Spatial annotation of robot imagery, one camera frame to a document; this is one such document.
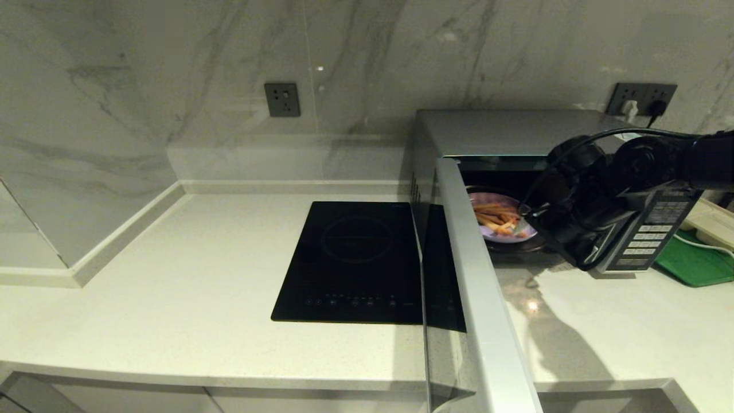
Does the purple plate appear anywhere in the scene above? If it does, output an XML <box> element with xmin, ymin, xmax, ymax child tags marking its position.
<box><xmin>467</xmin><ymin>192</ymin><xmax>540</xmax><ymax>244</ymax></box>

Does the black glass microwave door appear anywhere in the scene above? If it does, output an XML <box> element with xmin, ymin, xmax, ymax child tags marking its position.
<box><xmin>420</xmin><ymin>158</ymin><xmax>542</xmax><ymax>413</ymax></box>

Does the silver microwave oven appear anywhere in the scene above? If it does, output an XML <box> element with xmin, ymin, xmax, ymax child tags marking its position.
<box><xmin>410</xmin><ymin>109</ymin><xmax>703</xmax><ymax>273</ymax></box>

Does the green plastic tray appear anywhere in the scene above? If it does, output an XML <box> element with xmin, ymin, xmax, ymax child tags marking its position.
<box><xmin>654</xmin><ymin>228</ymin><xmax>734</xmax><ymax>287</ymax></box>

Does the cream power strip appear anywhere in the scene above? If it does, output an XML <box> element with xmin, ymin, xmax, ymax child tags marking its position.
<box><xmin>680</xmin><ymin>197</ymin><xmax>734</xmax><ymax>250</ymax></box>

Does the black induction cooktop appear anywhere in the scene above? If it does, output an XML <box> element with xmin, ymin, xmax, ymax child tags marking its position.
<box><xmin>271</xmin><ymin>201</ymin><xmax>425</xmax><ymax>325</ymax></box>

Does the beige cabinet door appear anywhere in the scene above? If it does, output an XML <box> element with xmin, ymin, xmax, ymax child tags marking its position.
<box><xmin>536</xmin><ymin>390</ymin><xmax>697</xmax><ymax>413</ymax></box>
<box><xmin>205</xmin><ymin>387</ymin><xmax>431</xmax><ymax>413</ymax></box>
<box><xmin>52</xmin><ymin>383</ymin><xmax>224</xmax><ymax>413</ymax></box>

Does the beige cabinet corner panel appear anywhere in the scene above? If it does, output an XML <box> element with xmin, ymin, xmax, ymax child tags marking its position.
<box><xmin>0</xmin><ymin>373</ymin><xmax>87</xmax><ymax>413</ymax></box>

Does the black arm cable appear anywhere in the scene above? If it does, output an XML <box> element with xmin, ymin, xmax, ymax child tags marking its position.
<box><xmin>519</xmin><ymin>127</ymin><xmax>700</xmax><ymax>213</ymax></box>

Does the grey wall socket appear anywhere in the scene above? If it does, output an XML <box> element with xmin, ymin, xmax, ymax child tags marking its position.
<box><xmin>607</xmin><ymin>83</ymin><xmax>644</xmax><ymax>117</ymax></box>
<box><xmin>264</xmin><ymin>83</ymin><xmax>300</xmax><ymax>119</ymax></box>
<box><xmin>642</xmin><ymin>84</ymin><xmax>677</xmax><ymax>117</ymax></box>

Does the black plug with cable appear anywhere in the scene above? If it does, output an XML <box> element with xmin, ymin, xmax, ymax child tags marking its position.
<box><xmin>643</xmin><ymin>101</ymin><xmax>667</xmax><ymax>130</ymax></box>

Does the white cable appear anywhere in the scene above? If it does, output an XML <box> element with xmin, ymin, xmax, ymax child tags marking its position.
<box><xmin>674</xmin><ymin>232</ymin><xmax>734</xmax><ymax>253</ymax></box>

